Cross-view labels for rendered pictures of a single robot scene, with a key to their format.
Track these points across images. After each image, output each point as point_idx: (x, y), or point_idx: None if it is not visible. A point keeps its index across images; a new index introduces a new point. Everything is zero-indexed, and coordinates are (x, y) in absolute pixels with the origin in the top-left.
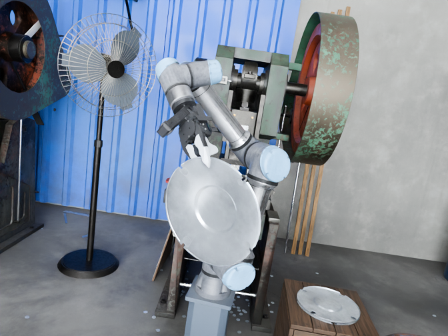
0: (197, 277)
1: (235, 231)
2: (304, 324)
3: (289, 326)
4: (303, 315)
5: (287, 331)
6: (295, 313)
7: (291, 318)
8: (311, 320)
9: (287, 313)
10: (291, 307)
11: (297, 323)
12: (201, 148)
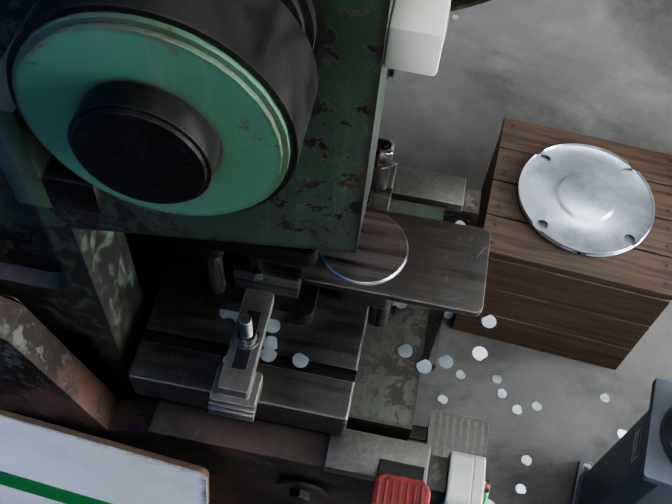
0: (657, 473)
1: None
2: (668, 270)
3: (662, 299)
4: (636, 261)
5: (641, 308)
6: (631, 273)
7: (654, 288)
8: (647, 251)
9: (616, 289)
10: (610, 275)
11: (667, 282)
12: None
